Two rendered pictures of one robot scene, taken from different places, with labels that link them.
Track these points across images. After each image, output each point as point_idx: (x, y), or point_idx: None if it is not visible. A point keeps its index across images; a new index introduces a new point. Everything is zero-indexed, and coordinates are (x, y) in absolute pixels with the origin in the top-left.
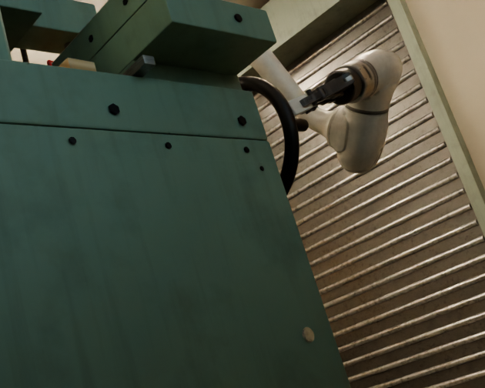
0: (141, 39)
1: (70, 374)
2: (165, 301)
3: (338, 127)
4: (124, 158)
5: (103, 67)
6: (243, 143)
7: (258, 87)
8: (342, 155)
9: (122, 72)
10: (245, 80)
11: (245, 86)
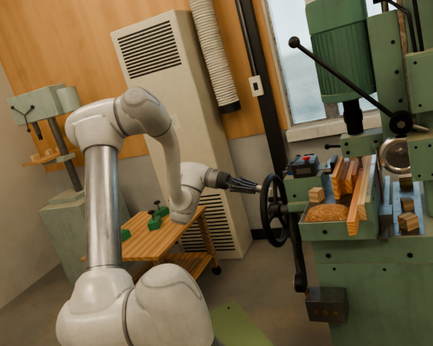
0: (381, 168)
1: None
2: None
3: (194, 200)
4: None
5: (380, 174)
6: None
7: (281, 181)
8: (190, 215)
9: (381, 178)
10: (278, 176)
11: (278, 179)
